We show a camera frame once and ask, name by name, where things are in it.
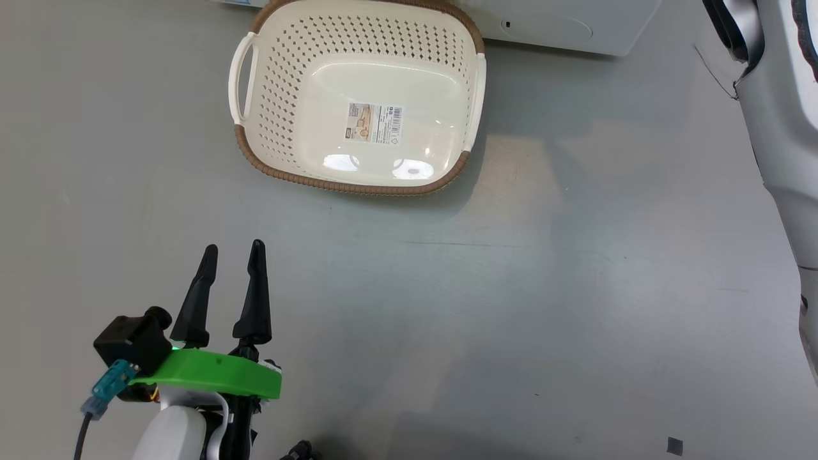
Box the basket product label sticker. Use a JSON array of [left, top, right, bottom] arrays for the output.
[[346, 102, 405, 145]]

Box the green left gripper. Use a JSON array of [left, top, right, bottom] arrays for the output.
[[131, 240, 282, 460]]

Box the cream perforated basket brown rim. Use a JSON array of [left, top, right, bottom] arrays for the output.
[[228, 0, 486, 196]]

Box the round filter cover flap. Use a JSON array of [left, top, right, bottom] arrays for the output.
[[500, 16, 594, 43]]

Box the black cable with teal plug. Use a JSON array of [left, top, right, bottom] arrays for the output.
[[73, 359, 138, 460]]

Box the white front-load washing machine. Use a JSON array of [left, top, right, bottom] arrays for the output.
[[211, 0, 662, 57]]

